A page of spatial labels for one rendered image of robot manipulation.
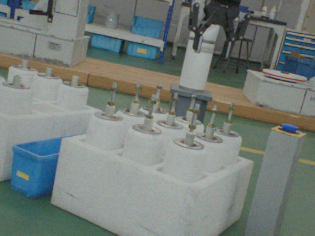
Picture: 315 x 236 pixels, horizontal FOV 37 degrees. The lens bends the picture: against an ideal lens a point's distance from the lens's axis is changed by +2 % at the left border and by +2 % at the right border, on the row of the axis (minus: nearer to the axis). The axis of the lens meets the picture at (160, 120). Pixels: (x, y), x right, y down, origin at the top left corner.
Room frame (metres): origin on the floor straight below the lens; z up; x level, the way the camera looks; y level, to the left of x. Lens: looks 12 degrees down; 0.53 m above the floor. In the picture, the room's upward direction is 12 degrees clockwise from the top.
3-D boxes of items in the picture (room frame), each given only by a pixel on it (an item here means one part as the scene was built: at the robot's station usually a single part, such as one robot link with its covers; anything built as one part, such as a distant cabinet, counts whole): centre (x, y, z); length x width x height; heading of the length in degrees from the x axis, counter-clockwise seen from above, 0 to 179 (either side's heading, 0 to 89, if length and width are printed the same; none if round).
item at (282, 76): (3.35, -0.79, 0.29); 0.30 x 0.30 x 0.06
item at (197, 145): (1.07, -0.08, 0.25); 0.08 x 0.08 x 0.01
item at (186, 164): (1.07, -0.08, 0.16); 0.10 x 0.10 x 0.18
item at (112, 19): (5.89, 0.83, 0.35); 0.16 x 0.15 x 0.19; 91
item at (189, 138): (1.07, -0.08, 0.26); 0.02 x 0.02 x 0.03
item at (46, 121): (1.48, 0.46, 0.09); 0.39 x 0.39 x 0.18; 60
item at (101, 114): (1.18, 0.13, 0.25); 0.08 x 0.08 x 0.01
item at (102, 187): (1.22, -0.03, 0.09); 0.39 x 0.39 x 0.18; 62
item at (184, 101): (1.64, -0.08, 0.15); 0.15 x 0.15 x 0.30; 1
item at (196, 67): (1.64, -0.08, 0.39); 0.09 x 0.09 x 0.17; 1
